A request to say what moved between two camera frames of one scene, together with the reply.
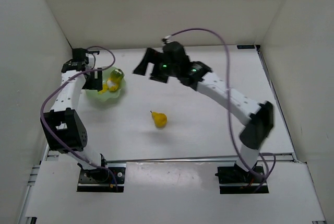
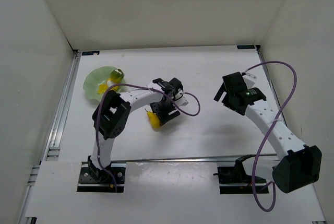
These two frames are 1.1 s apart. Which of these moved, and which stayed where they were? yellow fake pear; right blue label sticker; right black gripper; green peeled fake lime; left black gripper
Moved: left black gripper; yellow fake pear; right black gripper
Stayed: right blue label sticker; green peeled fake lime
